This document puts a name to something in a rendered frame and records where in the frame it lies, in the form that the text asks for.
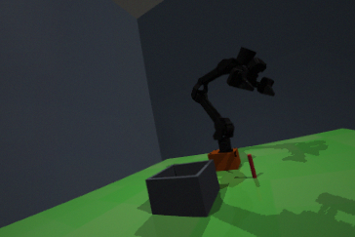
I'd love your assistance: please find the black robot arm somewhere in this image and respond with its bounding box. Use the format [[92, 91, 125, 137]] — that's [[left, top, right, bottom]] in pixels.
[[191, 48, 267, 153]]

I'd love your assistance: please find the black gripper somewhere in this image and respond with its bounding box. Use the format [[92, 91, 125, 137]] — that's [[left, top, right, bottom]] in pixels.
[[227, 68, 275, 96]]

